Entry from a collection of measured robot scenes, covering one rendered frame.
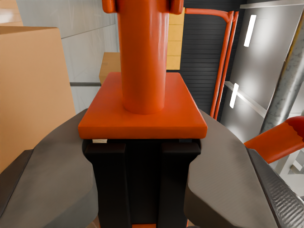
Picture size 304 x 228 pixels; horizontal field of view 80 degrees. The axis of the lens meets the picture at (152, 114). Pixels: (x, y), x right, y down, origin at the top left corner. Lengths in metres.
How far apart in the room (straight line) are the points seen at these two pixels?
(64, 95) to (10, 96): 0.12
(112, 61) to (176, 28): 5.61
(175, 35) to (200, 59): 4.07
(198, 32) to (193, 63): 1.63
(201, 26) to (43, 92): 10.84
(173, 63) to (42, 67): 7.43
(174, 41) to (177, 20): 0.72
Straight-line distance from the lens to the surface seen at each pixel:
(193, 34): 10.95
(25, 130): 0.24
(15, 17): 1.01
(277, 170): 3.50
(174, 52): 7.57
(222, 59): 8.43
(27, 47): 0.25
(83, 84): 2.28
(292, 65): 6.00
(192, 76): 11.40
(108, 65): 2.00
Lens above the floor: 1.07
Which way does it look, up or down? 2 degrees up
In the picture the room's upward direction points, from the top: 90 degrees clockwise
